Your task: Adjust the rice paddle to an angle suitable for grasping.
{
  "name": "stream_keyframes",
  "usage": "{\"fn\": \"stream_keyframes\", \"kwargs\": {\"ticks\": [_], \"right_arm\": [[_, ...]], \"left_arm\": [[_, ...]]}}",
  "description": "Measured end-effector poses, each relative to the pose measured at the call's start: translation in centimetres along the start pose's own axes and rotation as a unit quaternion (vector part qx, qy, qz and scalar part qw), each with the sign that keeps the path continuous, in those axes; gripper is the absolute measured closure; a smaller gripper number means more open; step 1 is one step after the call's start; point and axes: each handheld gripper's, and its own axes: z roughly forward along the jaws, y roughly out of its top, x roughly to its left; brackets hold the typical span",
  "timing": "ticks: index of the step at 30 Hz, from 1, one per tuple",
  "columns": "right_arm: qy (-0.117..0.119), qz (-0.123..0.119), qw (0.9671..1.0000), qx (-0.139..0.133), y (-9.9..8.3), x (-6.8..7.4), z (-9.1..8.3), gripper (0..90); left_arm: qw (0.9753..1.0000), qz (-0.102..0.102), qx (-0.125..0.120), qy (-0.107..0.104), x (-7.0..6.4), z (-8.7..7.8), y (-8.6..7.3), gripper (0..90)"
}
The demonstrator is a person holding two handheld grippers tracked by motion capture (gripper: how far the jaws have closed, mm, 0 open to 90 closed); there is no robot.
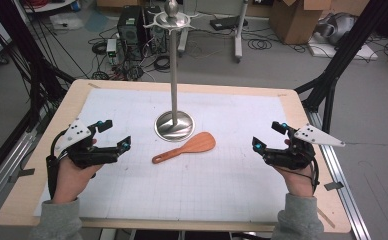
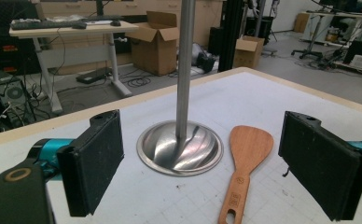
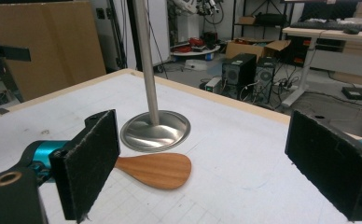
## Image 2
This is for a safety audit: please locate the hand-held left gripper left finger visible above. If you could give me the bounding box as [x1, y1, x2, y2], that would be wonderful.
[29, 109, 125, 217]

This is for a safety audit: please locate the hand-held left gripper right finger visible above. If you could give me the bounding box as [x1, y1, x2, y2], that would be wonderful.
[278, 110, 362, 222]

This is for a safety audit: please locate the black metal frame column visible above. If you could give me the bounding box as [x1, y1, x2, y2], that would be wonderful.
[217, 0, 248, 73]

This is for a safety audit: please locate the wooden rice spatula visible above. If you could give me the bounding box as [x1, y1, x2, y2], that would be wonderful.
[217, 125, 275, 224]

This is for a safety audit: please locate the black keyboard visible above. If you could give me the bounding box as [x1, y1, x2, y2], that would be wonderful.
[10, 20, 88, 31]

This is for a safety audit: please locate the white desk with wooden top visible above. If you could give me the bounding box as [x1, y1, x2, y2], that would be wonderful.
[9, 20, 140, 115]

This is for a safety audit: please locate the small cardboard box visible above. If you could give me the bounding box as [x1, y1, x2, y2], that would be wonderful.
[232, 35, 266, 70]

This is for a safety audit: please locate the metal stand with round base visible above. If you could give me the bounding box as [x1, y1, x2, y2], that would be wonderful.
[136, 0, 225, 177]

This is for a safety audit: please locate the white box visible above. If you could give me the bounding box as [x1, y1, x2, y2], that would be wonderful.
[349, 54, 362, 70]

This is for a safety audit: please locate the black bin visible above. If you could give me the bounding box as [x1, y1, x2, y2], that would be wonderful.
[245, 16, 275, 45]

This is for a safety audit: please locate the black computer tower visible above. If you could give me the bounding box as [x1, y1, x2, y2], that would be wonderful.
[0, 70, 32, 126]

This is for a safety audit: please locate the coiled black cable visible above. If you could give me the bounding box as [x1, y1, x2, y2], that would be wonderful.
[127, 76, 152, 89]

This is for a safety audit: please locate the flat black device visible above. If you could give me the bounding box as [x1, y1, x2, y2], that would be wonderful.
[76, 67, 112, 85]

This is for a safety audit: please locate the black bag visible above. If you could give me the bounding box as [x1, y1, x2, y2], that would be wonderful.
[196, 50, 216, 75]

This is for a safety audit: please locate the large open cardboard box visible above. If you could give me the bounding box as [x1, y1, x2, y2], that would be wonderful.
[125, 11, 180, 77]

